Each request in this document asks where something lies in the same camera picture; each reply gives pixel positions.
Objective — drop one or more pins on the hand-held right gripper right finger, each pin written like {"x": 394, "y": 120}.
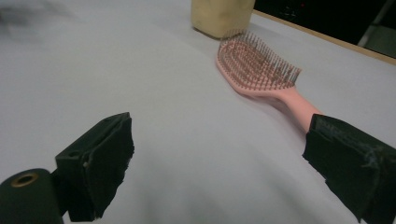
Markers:
{"x": 351, "y": 158}

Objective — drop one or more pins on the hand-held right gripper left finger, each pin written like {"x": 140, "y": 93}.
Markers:
{"x": 96, "y": 169}

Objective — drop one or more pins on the pink hairbrush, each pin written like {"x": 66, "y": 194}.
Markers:
{"x": 253, "y": 67}

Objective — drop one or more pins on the metal stand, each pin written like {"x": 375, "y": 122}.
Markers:
{"x": 375, "y": 26}

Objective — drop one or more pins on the beige container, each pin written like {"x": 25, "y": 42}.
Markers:
{"x": 221, "y": 16}

